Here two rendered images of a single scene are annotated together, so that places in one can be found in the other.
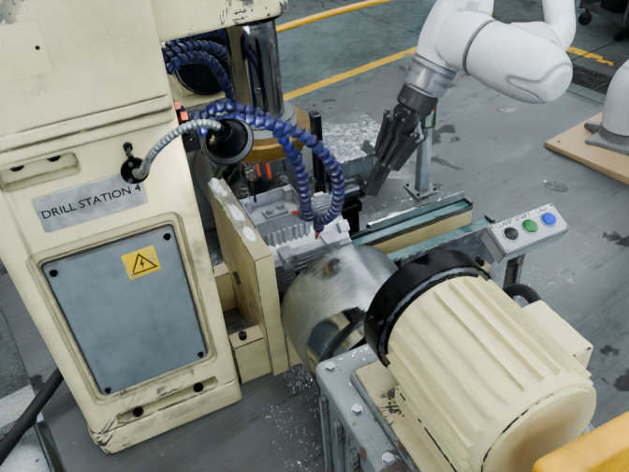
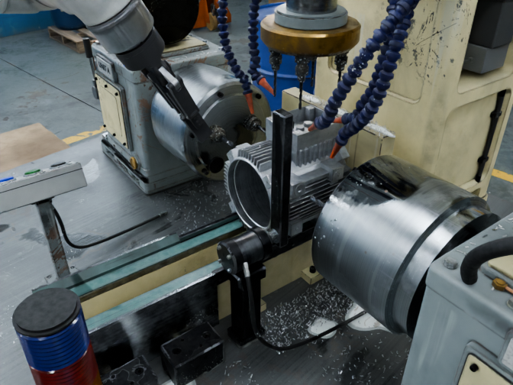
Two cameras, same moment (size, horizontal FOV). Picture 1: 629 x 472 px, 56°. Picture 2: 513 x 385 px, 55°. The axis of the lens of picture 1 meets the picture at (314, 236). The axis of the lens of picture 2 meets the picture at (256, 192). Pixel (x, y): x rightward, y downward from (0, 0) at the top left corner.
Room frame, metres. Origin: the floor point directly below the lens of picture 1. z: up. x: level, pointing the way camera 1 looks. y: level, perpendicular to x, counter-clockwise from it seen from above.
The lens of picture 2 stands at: (1.87, -0.23, 1.56)
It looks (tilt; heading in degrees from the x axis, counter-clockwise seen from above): 33 degrees down; 166
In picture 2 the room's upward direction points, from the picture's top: straight up
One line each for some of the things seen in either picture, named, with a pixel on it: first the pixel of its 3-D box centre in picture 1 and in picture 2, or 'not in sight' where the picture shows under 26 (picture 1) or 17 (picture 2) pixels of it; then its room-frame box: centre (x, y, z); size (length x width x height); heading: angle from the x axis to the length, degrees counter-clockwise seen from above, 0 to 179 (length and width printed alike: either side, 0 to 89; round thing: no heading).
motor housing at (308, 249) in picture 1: (296, 244); (286, 180); (1.02, 0.04, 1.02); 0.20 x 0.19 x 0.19; 112
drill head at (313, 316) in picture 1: (373, 345); (200, 114); (0.70, -0.09, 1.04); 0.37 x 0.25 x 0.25; 22
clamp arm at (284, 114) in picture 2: (318, 161); (279, 182); (1.20, -0.03, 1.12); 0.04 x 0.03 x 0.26; 112
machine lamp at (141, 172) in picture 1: (184, 148); not in sight; (0.72, 0.17, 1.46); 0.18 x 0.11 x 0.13; 112
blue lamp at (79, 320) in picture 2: not in sight; (53, 330); (1.51, -0.34, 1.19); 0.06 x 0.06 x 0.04
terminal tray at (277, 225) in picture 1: (275, 217); (303, 135); (1.01, 0.08, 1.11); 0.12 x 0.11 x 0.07; 112
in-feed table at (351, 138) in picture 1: (348, 151); not in sight; (1.67, -0.14, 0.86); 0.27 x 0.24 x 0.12; 22
